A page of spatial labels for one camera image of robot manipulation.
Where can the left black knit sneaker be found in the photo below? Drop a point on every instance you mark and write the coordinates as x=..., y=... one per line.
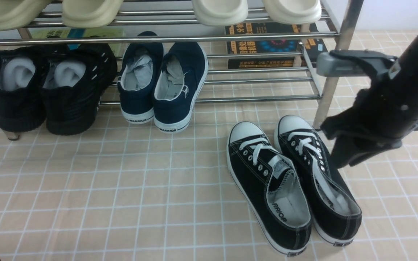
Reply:
x=22, y=74

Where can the cream foam slipper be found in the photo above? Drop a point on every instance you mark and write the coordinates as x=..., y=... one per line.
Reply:
x=293, y=11
x=220, y=12

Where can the navy canvas shoe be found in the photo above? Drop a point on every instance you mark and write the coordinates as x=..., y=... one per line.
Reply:
x=137, y=80
x=183, y=73

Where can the black knit sneaker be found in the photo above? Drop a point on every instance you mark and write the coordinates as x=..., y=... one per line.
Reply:
x=22, y=74
x=74, y=84

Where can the right navy canvas shoe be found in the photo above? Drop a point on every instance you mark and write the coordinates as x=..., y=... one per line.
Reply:
x=183, y=73

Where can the right cream foam slipper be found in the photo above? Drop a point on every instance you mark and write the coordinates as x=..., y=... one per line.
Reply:
x=293, y=11

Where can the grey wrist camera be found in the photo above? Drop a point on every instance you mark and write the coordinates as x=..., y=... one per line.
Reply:
x=338, y=63

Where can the left navy canvas shoe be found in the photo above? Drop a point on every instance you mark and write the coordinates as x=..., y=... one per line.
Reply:
x=137, y=80

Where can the far-left olive foam slipper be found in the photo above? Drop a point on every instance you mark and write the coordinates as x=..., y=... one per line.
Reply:
x=16, y=14

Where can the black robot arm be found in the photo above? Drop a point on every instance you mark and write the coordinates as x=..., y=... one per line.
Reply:
x=381, y=115

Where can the left cream foam slipper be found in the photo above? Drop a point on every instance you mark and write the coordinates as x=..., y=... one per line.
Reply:
x=220, y=12

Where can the right black knit sneaker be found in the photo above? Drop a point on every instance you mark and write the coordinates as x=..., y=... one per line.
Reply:
x=74, y=84

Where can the green book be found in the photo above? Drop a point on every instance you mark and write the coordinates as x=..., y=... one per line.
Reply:
x=80, y=33

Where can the black book with orange text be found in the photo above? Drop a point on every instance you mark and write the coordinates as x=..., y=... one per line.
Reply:
x=261, y=46

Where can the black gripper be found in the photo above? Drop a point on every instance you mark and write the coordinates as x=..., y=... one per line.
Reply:
x=380, y=117

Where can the metal shoe rack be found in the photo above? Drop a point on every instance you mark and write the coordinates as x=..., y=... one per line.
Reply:
x=342, y=34

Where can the black laced canvas sneaker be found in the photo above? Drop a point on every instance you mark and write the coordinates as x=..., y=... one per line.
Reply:
x=335, y=212
x=271, y=186

